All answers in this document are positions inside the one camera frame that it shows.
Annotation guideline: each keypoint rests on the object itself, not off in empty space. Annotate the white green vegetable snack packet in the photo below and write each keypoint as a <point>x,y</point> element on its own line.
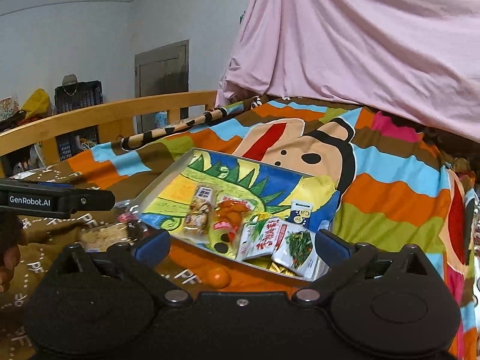
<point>289,245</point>

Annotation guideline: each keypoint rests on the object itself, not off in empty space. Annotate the metal tray with dinosaur picture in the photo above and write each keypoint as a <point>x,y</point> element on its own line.
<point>259,215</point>

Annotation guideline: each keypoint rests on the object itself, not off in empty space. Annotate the orange mandarin fruit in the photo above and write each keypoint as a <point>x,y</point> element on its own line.
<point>217,277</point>

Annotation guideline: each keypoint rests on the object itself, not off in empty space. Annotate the blue calcium tube packet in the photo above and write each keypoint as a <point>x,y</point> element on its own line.
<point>300,213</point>

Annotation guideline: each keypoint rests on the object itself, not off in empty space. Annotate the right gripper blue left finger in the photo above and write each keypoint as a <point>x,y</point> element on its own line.
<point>152,248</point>

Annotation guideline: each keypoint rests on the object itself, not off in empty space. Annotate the clear nut bar packet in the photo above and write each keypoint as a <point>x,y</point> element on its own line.
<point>199,216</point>

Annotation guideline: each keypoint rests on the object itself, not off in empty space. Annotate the striped brown tan pole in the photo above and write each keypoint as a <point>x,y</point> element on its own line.
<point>207,119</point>

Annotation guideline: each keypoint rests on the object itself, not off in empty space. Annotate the orange tofu snack packet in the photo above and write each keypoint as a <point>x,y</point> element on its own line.
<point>229,217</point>

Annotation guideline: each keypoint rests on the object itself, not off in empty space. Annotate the wooden bed rail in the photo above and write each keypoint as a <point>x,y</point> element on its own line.
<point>114,119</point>

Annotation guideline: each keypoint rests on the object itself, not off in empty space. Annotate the pink bed sheet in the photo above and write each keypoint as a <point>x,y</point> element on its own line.
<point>418,59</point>

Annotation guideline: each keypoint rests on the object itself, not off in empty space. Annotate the colourful cartoon bed blanket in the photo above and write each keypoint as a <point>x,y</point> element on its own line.
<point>376,177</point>

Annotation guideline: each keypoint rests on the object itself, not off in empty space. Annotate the gold foil snack packet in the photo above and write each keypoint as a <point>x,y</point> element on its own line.
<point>271,266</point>

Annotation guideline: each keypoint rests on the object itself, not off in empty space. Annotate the yellow bag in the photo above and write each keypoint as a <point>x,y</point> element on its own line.
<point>38,105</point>

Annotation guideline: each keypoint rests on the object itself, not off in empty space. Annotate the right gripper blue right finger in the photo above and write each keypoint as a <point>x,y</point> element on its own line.
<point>332,249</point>

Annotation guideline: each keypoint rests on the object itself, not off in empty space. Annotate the black crate with hat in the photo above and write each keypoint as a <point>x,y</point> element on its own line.
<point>74,95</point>

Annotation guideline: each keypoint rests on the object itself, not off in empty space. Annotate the person left hand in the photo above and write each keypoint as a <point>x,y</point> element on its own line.
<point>12,237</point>

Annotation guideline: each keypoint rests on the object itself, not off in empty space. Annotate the clear oat cracker packet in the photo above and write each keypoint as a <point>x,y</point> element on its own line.
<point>101,238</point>

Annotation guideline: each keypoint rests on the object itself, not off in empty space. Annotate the grey door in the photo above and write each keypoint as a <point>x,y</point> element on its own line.
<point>163,70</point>

